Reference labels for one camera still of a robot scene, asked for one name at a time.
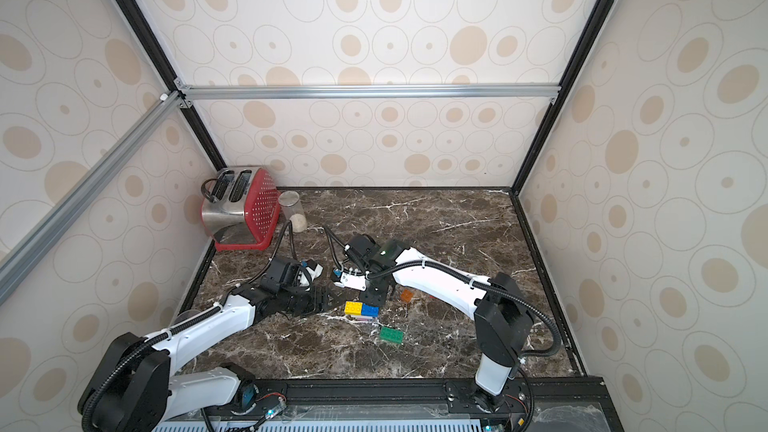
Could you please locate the dark blue lego brick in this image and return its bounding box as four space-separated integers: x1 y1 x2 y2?
360 304 379 318

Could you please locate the yellow lego brick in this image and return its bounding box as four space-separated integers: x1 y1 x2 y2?
344 301 363 316

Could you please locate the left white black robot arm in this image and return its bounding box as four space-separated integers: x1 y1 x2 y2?
77 257 329 431

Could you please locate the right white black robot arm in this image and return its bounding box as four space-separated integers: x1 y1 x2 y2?
332 234 562 397

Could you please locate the orange lego brick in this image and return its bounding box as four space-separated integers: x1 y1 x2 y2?
400 289 414 303

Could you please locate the green lego brick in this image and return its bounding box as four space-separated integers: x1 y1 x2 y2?
379 326 404 345

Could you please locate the clear glass with powder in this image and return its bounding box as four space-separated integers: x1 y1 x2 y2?
278 191 308 233

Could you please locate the red silver toaster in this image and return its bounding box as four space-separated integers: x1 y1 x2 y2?
200 166 280 251

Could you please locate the clear plastic cup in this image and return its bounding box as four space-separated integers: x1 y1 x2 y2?
173 309 200 325

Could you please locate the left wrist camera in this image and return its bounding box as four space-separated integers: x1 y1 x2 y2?
301 259 323 280

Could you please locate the horizontal aluminium back rail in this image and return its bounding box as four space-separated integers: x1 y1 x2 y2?
180 83 560 100

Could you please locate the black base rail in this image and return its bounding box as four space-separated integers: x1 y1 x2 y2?
149 375 625 432

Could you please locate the left aluminium side rail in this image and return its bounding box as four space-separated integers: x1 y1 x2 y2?
1 91 182 302

